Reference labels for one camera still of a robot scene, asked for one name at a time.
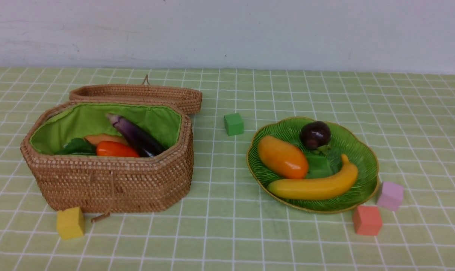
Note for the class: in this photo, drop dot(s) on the orange mango toy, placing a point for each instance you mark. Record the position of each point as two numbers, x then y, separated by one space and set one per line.
283 158

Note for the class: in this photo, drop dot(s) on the purple eggplant toy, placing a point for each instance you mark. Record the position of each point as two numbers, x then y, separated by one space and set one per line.
140 140

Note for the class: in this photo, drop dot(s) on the dark purple mangosteen toy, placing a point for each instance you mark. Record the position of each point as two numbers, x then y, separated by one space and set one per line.
315 134

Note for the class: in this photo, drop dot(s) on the yellow banana toy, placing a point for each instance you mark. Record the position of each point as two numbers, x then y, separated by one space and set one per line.
317 188

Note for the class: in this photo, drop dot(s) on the brown potato toy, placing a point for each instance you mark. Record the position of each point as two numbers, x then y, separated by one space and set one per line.
95 139

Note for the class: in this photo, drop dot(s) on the orange carrot toy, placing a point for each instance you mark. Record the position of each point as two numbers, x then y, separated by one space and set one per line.
80 146

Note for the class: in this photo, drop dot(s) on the green foam cube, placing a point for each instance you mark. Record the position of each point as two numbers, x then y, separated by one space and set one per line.
233 124

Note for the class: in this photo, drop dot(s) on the woven wicker basket lid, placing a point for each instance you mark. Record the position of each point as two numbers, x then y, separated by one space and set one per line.
188 100

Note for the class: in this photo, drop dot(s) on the green leaf-shaped glass plate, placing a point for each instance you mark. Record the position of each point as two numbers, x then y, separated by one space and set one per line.
323 163

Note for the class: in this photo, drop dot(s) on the woven wicker basket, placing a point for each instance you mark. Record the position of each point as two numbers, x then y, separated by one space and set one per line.
99 184

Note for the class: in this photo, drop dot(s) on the red foam cube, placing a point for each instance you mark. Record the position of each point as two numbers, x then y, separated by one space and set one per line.
367 220

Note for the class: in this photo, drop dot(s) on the pink foam cube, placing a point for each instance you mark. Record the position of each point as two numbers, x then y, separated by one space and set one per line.
390 196

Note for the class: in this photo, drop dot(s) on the yellow foam cube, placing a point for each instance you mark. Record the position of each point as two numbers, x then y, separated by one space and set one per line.
70 223

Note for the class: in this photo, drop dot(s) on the green checkered tablecloth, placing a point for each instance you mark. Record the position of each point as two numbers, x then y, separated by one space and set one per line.
227 223

